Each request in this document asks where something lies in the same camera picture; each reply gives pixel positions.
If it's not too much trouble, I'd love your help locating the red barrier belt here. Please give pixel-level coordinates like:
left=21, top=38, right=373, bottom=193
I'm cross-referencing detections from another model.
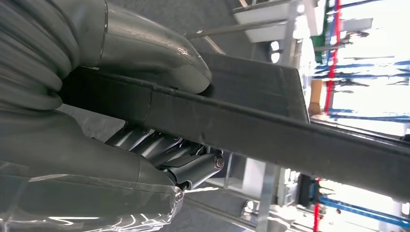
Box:
left=322, top=0, right=342, bottom=113

